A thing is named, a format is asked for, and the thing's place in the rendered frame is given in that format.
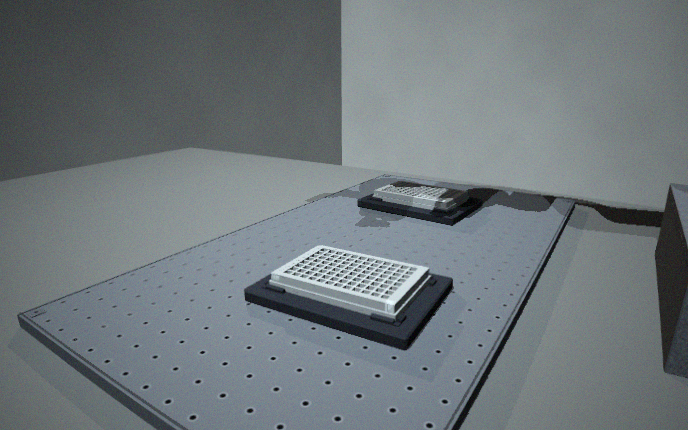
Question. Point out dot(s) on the white well plate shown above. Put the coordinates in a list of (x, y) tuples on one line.
[(422, 196), (354, 281)]

